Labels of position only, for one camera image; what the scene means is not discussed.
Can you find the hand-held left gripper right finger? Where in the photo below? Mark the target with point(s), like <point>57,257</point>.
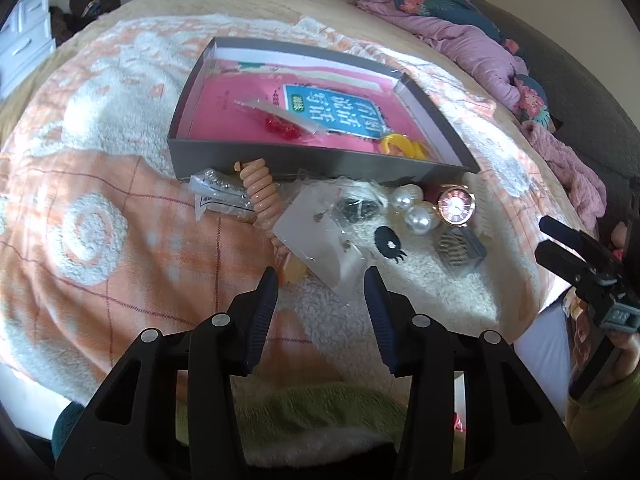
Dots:
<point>379,317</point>

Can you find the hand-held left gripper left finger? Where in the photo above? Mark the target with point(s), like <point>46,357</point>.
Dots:
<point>261,312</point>

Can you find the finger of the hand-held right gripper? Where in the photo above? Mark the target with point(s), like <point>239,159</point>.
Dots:
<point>562,232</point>
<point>557,260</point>

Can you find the white earring card packet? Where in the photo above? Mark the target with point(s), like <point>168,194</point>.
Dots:
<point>310,240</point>

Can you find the clear cream hair claw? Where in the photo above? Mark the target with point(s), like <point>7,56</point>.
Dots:
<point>419,220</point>

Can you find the clear jewelry packet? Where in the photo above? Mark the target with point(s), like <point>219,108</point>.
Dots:
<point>220,190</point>

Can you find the grey cardboard box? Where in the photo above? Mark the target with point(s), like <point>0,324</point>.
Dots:
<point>300,157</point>

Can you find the person's right forearm green sleeve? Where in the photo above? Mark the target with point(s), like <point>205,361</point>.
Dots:
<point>610,410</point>

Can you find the person's right hand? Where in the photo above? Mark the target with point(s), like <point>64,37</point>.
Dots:
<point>627,352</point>

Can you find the grey hair clip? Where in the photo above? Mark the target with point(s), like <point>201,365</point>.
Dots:
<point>460,250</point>

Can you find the green fleece cloth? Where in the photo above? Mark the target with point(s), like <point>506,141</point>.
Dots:
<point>300,410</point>

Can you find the black hair accessory packet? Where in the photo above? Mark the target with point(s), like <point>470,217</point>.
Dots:
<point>357,207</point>

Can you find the dark grey headboard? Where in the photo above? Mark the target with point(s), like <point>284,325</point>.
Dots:
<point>590,100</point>

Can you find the yellow hair clip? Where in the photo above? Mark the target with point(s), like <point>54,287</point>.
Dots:
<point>395,145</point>

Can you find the clear packet with red earrings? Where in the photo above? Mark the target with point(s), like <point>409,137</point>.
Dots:
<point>280,125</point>

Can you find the pink book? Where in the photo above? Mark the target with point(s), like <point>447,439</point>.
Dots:
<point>235,120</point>

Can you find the purple quilt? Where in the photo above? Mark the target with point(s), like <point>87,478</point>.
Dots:
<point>475,50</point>

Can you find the teal floral bedding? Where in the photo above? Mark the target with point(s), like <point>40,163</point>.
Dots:
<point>425,0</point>

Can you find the beige bed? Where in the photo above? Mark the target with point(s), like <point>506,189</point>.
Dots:
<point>250,10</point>

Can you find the brown bag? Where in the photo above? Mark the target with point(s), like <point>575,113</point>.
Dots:
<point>61,25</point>

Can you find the dark handbag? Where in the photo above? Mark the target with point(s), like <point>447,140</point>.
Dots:
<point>95,0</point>

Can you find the white drawer cabinet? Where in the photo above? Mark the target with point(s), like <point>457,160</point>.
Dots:
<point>25,35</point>

